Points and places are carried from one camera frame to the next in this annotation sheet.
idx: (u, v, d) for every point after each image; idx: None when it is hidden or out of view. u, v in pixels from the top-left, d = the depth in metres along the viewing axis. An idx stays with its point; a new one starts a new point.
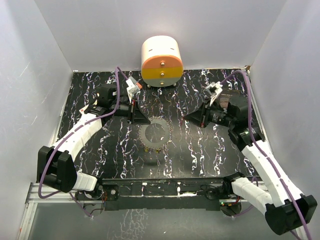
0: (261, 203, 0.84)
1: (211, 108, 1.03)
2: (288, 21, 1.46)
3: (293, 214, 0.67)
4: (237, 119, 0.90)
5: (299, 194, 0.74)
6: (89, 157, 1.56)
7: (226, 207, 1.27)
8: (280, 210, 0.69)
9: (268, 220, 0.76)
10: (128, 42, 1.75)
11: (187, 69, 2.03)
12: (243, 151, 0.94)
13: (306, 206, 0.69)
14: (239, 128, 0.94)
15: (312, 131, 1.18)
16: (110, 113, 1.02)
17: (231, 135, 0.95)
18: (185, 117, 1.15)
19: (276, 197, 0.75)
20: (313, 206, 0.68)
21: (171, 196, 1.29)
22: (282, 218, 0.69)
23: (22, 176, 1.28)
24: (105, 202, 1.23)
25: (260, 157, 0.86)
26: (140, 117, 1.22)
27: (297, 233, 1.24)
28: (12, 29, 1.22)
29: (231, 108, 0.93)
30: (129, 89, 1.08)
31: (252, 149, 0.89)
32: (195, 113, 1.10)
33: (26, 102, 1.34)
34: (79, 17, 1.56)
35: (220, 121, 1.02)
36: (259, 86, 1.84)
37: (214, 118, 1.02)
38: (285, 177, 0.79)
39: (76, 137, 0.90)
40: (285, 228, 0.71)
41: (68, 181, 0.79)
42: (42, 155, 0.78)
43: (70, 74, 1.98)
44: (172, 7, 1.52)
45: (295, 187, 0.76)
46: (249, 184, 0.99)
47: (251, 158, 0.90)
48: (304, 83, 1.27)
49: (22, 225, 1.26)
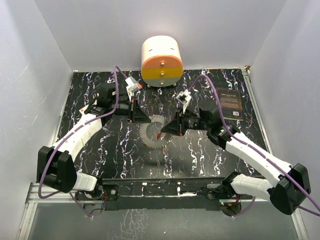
0: (263, 190, 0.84)
1: (185, 115, 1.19)
2: (288, 21, 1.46)
3: (290, 187, 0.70)
4: (212, 121, 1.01)
5: (289, 166, 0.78)
6: (89, 157, 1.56)
7: (226, 207, 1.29)
8: (279, 189, 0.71)
9: (275, 205, 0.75)
10: (128, 42, 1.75)
11: (187, 69, 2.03)
12: (228, 149, 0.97)
13: (298, 174, 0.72)
14: (216, 129, 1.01)
15: (312, 131, 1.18)
16: (110, 113, 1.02)
17: (211, 137, 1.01)
18: (164, 129, 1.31)
19: (271, 177, 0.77)
20: (303, 172, 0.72)
21: (171, 196, 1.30)
22: (284, 196, 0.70)
23: (22, 176, 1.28)
24: (105, 202, 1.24)
25: (242, 147, 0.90)
26: (140, 116, 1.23)
27: (298, 233, 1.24)
28: (12, 28, 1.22)
29: (203, 113, 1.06)
30: (128, 87, 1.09)
31: (232, 143, 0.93)
32: (172, 123, 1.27)
33: (26, 102, 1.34)
34: (79, 17, 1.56)
35: (196, 126, 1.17)
36: (259, 86, 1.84)
37: (190, 124, 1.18)
38: (270, 156, 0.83)
39: (76, 138, 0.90)
40: (292, 207, 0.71)
41: (68, 180, 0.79)
42: (42, 156, 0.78)
43: (70, 73, 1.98)
44: (171, 7, 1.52)
45: (282, 161, 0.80)
46: (246, 178, 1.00)
47: (236, 151, 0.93)
48: (304, 83, 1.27)
49: (22, 225, 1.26)
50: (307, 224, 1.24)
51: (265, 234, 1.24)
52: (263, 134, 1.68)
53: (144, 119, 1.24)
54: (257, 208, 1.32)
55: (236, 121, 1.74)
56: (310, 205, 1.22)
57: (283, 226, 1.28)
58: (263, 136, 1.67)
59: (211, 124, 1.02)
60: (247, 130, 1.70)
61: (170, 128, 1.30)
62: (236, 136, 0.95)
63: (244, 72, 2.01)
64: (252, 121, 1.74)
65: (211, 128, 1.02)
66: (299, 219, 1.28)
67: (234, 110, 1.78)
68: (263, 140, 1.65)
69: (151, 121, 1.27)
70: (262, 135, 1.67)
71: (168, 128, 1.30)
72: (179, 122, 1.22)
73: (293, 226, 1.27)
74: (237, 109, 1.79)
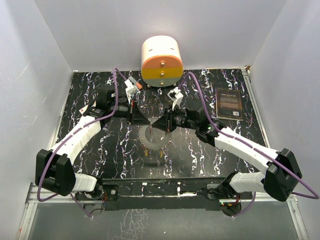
0: (258, 181, 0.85)
1: (174, 112, 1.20)
2: (288, 20, 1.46)
3: (279, 171, 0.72)
4: (199, 120, 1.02)
5: (276, 152, 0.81)
6: (89, 157, 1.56)
7: (226, 207, 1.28)
8: (269, 175, 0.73)
9: (269, 192, 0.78)
10: (128, 41, 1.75)
11: (187, 69, 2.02)
12: (217, 146, 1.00)
13: (286, 159, 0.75)
14: (204, 127, 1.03)
15: (312, 131, 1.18)
16: (109, 116, 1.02)
17: (200, 136, 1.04)
18: (154, 124, 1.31)
19: (260, 165, 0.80)
20: (290, 156, 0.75)
21: (171, 196, 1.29)
22: (275, 181, 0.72)
23: (22, 176, 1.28)
24: (105, 202, 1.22)
25: (230, 141, 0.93)
26: (139, 117, 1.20)
27: (297, 233, 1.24)
28: (12, 29, 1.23)
29: (190, 113, 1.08)
30: (128, 89, 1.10)
31: (220, 138, 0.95)
32: (161, 119, 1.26)
33: (26, 102, 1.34)
34: (79, 17, 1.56)
35: (183, 124, 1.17)
36: (259, 86, 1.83)
37: (177, 120, 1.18)
38: (257, 145, 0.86)
39: (75, 141, 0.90)
40: (284, 191, 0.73)
41: (67, 183, 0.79)
42: (40, 159, 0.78)
43: (70, 74, 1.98)
44: (171, 7, 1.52)
45: (269, 148, 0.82)
46: (242, 175, 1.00)
47: (225, 145, 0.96)
48: (304, 83, 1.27)
49: (22, 225, 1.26)
50: (308, 224, 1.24)
51: (265, 234, 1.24)
52: (263, 134, 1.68)
53: (143, 122, 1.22)
54: (257, 208, 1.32)
55: (236, 121, 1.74)
56: (310, 205, 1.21)
57: (283, 225, 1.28)
58: (263, 136, 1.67)
59: (198, 123, 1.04)
60: (247, 130, 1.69)
61: (159, 124, 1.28)
62: (222, 130, 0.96)
63: (244, 72, 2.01)
64: (252, 121, 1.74)
65: (199, 126, 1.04)
66: (299, 219, 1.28)
67: (234, 110, 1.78)
68: (263, 140, 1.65)
69: (150, 123, 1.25)
70: (262, 135, 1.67)
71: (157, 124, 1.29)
72: (167, 118, 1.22)
73: (294, 225, 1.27)
74: (237, 109, 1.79)
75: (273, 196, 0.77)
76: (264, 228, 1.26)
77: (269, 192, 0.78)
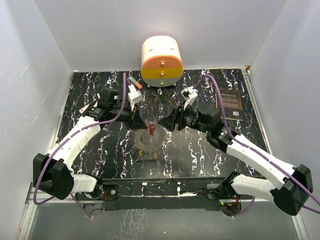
0: (266, 191, 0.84)
1: (185, 111, 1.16)
2: (289, 20, 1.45)
3: (295, 189, 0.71)
4: (212, 125, 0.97)
5: (292, 168, 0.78)
6: (89, 157, 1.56)
7: (226, 207, 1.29)
8: (284, 191, 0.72)
9: (279, 204, 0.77)
10: (128, 41, 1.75)
11: (187, 69, 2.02)
12: (228, 152, 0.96)
13: (302, 175, 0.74)
14: (215, 131, 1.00)
15: (312, 130, 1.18)
16: (109, 122, 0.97)
17: (212, 141, 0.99)
18: (160, 122, 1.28)
19: (276, 180, 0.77)
20: (307, 172, 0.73)
21: (171, 196, 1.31)
22: (290, 198, 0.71)
23: (22, 176, 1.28)
24: (105, 202, 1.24)
25: (244, 150, 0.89)
26: (138, 123, 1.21)
27: (297, 234, 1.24)
28: (13, 29, 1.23)
29: (202, 117, 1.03)
30: (133, 97, 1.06)
31: (233, 146, 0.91)
32: (168, 118, 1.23)
33: (26, 102, 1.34)
34: (79, 17, 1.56)
35: (193, 125, 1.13)
36: (259, 86, 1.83)
37: (189, 121, 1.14)
38: (273, 158, 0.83)
39: (72, 144, 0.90)
40: (297, 207, 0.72)
41: (64, 187, 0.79)
42: (37, 163, 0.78)
43: (70, 73, 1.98)
44: (171, 7, 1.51)
45: (285, 163, 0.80)
46: (247, 178, 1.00)
47: (236, 154, 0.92)
48: (304, 83, 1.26)
49: (22, 225, 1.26)
50: (308, 225, 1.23)
51: (265, 234, 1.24)
52: (263, 134, 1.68)
53: (141, 126, 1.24)
54: (257, 208, 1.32)
55: (236, 121, 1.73)
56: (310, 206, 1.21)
57: (283, 226, 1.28)
58: (263, 136, 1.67)
59: (211, 128, 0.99)
60: (247, 130, 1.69)
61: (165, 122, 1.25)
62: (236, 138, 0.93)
63: (244, 72, 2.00)
64: (252, 121, 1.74)
65: (211, 131, 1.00)
66: (299, 219, 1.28)
67: (234, 110, 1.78)
68: (263, 140, 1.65)
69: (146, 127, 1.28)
70: (262, 134, 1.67)
71: (163, 121, 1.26)
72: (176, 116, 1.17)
73: (293, 225, 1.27)
74: (237, 109, 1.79)
75: (282, 207, 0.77)
76: (263, 228, 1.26)
77: (278, 203, 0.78)
